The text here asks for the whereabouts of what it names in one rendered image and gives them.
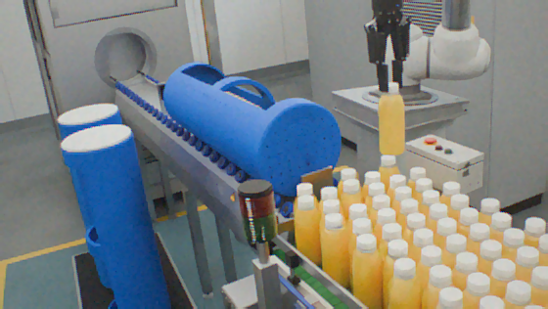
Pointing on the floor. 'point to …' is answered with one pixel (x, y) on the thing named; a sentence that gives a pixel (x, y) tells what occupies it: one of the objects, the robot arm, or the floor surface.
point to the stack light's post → (267, 285)
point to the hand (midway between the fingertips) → (389, 76)
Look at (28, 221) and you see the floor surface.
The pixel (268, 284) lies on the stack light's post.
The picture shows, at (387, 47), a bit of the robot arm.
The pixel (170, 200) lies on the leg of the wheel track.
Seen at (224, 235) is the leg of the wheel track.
